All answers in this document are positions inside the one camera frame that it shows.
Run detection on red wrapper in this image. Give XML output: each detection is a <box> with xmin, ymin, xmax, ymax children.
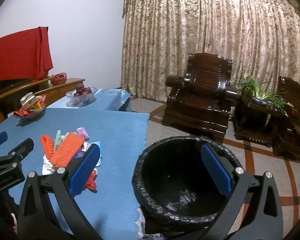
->
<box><xmin>85</xmin><ymin>170</ymin><xmax>97</xmax><ymax>191</ymax></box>

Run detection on white tissue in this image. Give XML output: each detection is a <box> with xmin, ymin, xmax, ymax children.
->
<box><xmin>42</xmin><ymin>155</ymin><xmax>57</xmax><ymax>175</ymax></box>

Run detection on orange foam fruit net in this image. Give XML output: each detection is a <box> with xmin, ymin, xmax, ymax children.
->
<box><xmin>40</xmin><ymin>132</ymin><xmax>85</xmax><ymax>168</ymax></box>

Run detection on black lined trash bin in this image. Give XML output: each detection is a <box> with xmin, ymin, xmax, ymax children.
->
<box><xmin>132</xmin><ymin>137</ymin><xmax>241</xmax><ymax>237</ymax></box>

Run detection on glass snack dish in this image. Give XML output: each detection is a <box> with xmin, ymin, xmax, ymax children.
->
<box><xmin>13</xmin><ymin>104</ymin><xmax>45</xmax><ymax>120</ymax></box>

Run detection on wooden sideboard cabinet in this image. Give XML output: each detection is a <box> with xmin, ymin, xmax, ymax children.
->
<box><xmin>0</xmin><ymin>77</ymin><xmax>85</xmax><ymax>124</ymax></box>

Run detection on small cream carton box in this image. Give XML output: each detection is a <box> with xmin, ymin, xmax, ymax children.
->
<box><xmin>20</xmin><ymin>92</ymin><xmax>37</xmax><ymax>110</ymax></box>

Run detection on red snack wrappers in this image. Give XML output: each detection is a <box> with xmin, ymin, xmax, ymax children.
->
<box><xmin>13</xmin><ymin>93</ymin><xmax>46</xmax><ymax>119</ymax></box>

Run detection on dark wooden side table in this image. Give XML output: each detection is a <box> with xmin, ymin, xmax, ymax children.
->
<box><xmin>232</xmin><ymin>96</ymin><xmax>287</xmax><ymax>147</ymax></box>

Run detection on glass fruit bowl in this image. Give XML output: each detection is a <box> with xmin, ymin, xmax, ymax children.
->
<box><xmin>66</xmin><ymin>87</ymin><xmax>98</xmax><ymax>107</ymax></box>

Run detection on dark wooden armchair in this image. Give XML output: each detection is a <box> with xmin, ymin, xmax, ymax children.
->
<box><xmin>273</xmin><ymin>76</ymin><xmax>300</xmax><ymax>161</ymax></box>
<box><xmin>162</xmin><ymin>53</ymin><xmax>238</xmax><ymax>142</ymax></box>

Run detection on blue tablecloth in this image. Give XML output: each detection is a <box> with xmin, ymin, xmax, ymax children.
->
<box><xmin>0</xmin><ymin>104</ymin><xmax>149</xmax><ymax>239</ymax></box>

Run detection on dark red apple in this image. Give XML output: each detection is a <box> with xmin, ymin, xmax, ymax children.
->
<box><xmin>76</xmin><ymin>83</ymin><xmax>85</xmax><ymax>94</ymax></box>

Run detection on potted green plant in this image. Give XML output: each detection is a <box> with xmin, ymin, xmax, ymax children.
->
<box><xmin>238</xmin><ymin>76</ymin><xmax>288</xmax><ymax>116</ymax></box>

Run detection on red cloth cover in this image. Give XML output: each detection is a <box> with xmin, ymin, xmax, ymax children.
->
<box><xmin>0</xmin><ymin>27</ymin><xmax>53</xmax><ymax>81</ymax></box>

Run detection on patterned beige curtain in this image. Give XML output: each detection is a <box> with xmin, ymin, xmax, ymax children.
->
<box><xmin>121</xmin><ymin>0</ymin><xmax>300</xmax><ymax>101</ymax></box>

